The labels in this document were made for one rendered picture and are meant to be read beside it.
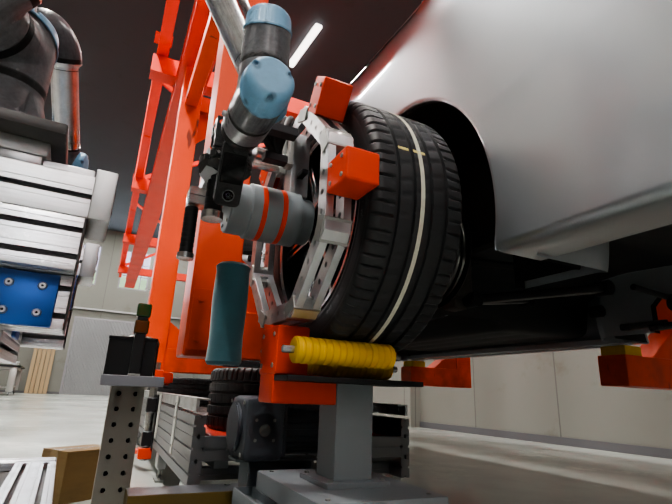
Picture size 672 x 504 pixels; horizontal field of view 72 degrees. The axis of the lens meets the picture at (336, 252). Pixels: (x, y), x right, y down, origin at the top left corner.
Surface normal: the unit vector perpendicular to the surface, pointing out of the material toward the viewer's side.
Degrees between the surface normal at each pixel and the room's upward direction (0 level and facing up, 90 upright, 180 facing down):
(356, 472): 90
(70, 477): 90
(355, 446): 90
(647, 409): 90
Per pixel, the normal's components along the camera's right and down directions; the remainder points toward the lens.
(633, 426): -0.87, -0.18
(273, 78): 0.44, -0.25
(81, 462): 0.88, -0.11
